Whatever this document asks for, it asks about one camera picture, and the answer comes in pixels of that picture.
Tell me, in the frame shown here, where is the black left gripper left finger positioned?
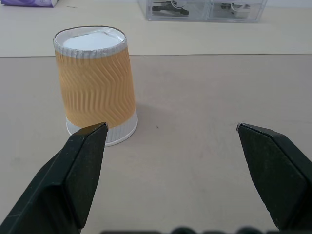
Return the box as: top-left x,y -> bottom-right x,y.
0,122 -> 109,234

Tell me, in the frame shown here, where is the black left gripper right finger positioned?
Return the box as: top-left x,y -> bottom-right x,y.
236,123 -> 312,234

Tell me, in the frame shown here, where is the orange ribbed paper cup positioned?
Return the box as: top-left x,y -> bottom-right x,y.
52,25 -> 139,147

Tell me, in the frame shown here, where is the purple tissue pack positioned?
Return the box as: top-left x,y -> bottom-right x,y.
1,0 -> 59,8

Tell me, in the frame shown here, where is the clear acrylic drawer organizer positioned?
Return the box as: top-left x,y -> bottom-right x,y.
138,0 -> 268,23

